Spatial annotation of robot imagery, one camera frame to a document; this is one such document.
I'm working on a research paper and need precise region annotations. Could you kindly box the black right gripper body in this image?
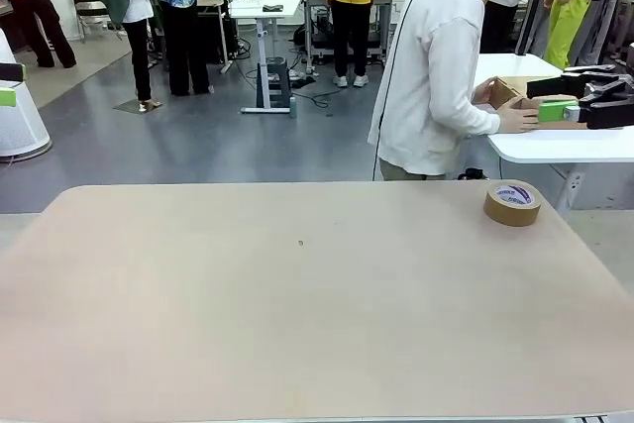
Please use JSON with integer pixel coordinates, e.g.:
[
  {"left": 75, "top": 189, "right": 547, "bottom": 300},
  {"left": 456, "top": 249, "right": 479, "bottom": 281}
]
[{"left": 613, "top": 73, "right": 634, "bottom": 117}]

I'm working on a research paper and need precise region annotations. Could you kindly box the brown cardboard box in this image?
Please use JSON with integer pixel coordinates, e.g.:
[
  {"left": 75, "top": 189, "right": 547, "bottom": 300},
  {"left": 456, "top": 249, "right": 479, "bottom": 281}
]
[{"left": 487, "top": 74, "right": 625, "bottom": 131}]

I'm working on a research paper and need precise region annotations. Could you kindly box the person's right forearm white sleeve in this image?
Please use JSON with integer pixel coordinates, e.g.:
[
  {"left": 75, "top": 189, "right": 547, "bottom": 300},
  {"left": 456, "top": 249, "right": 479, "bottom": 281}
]
[{"left": 430, "top": 90, "right": 502, "bottom": 137}]

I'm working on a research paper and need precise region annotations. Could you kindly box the person's right hand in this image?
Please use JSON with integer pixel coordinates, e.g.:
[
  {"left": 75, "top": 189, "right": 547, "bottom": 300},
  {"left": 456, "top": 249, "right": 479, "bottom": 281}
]
[{"left": 496, "top": 106, "right": 541, "bottom": 135}]

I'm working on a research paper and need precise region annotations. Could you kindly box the person's left hand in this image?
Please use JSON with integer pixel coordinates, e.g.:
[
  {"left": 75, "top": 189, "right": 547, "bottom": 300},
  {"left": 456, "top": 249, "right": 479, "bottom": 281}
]
[{"left": 473, "top": 78, "right": 496, "bottom": 106}]

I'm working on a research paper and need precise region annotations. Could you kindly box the white cone-shaped appliance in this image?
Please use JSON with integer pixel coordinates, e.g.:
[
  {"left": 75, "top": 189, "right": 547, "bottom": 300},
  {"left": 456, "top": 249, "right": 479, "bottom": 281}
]
[{"left": 0, "top": 29, "right": 53, "bottom": 159}]

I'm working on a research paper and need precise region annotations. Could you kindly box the white side table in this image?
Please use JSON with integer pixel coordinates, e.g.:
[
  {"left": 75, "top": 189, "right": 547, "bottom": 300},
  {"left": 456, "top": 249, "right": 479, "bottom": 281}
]
[{"left": 473, "top": 52, "right": 634, "bottom": 211}]

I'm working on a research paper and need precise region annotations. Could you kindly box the person in yellow-green trousers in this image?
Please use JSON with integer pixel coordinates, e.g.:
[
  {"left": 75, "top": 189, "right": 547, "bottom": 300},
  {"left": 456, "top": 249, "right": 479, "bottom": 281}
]
[{"left": 542, "top": 0, "right": 615, "bottom": 70}]

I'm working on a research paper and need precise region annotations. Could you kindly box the person in grey trousers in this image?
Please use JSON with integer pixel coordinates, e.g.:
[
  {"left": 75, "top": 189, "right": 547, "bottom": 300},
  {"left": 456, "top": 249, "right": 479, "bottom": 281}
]
[{"left": 579, "top": 0, "right": 634, "bottom": 67}]

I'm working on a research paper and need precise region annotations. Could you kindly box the person in white shirt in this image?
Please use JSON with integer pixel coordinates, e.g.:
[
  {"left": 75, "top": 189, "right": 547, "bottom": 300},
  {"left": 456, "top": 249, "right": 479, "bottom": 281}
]
[{"left": 478, "top": 0, "right": 539, "bottom": 55}]

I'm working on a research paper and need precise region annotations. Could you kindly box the grey folding chair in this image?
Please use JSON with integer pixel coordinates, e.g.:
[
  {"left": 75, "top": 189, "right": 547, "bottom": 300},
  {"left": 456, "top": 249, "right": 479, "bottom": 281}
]
[{"left": 72, "top": 0, "right": 113, "bottom": 44}]

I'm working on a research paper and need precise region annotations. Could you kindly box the brown packing tape roll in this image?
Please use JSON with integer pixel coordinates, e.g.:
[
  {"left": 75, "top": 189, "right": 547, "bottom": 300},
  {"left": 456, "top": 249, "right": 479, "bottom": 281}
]
[{"left": 482, "top": 179, "right": 543, "bottom": 228}]

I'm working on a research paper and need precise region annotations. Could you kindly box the person in white cardigan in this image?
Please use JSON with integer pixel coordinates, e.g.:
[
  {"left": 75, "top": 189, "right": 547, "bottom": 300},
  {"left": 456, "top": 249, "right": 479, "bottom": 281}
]
[{"left": 367, "top": 0, "right": 539, "bottom": 181}]

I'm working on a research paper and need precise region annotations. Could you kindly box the metal floor plate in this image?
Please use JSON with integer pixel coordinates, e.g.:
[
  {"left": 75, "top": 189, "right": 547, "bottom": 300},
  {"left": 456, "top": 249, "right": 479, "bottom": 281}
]
[{"left": 113, "top": 97, "right": 163, "bottom": 115}]

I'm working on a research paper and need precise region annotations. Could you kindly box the grey step stool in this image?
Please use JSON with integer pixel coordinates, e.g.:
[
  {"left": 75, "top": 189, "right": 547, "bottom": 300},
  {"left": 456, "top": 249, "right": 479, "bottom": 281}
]
[{"left": 256, "top": 58, "right": 294, "bottom": 112}]

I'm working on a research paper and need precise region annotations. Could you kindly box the white height-adjustable desk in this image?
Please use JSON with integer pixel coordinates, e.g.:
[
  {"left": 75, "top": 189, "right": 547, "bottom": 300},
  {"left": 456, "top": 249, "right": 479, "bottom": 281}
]
[{"left": 228, "top": 0, "right": 304, "bottom": 116}]

